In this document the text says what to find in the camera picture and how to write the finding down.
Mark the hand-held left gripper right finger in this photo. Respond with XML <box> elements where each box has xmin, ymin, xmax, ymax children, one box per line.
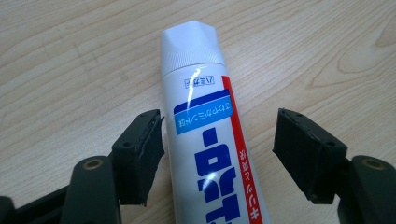
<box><xmin>272</xmin><ymin>107</ymin><xmax>348</xmax><ymax>205</ymax></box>

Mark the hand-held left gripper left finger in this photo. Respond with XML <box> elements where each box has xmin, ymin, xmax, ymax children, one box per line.
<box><xmin>110</xmin><ymin>108</ymin><xmax>166</xmax><ymax>207</ymax></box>

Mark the white toothpaste tube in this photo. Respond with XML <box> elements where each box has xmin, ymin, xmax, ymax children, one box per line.
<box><xmin>160</xmin><ymin>20</ymin><xmax>274</xmax><ymax>224</ymax></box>

